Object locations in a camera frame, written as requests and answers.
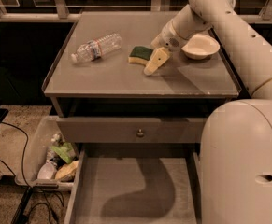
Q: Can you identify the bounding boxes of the round metal drawer knob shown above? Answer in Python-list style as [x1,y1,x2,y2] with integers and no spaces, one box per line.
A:
[136,129,145,138]

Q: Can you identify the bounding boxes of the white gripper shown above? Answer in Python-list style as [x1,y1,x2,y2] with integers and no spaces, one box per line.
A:
[144,21,187,76]

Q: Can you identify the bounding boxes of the white bowl in bin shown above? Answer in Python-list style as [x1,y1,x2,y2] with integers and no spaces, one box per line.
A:
[37,162,57,179]

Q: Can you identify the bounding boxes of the grey open middle drawer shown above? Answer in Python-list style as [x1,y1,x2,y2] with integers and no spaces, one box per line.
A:
[64,150,202,224]

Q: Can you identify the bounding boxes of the yellow item in bin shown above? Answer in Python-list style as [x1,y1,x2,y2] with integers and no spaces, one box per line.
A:
[55,161,79,182]

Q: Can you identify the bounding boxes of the black cable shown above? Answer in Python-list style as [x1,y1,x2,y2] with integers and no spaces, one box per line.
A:
[0,116,65,224]

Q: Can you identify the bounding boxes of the grey top drawer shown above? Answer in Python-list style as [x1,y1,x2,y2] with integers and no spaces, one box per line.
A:
[57,117,206,144]

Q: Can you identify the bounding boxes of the yellow green sponge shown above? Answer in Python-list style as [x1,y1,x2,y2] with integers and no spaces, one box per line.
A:
[128,46,153,65]

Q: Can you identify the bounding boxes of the clear plastic storage bin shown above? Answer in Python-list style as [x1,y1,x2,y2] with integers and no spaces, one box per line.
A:
[15,116,74,191]

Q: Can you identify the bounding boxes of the grey drawer cabinet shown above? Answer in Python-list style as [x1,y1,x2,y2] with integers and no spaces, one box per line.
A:
[41,10,242,161]

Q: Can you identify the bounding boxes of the green snack bag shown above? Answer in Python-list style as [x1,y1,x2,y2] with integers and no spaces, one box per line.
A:
[51,142,76,164]

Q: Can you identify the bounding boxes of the clear plastic water bottle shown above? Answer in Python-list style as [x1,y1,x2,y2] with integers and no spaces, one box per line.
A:
[71,33,122,63]

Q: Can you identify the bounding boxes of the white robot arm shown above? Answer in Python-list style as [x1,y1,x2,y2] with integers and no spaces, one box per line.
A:
[151,0,272,224]

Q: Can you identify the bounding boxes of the metal railing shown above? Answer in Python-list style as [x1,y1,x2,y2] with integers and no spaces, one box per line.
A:
[0,0,272,24]

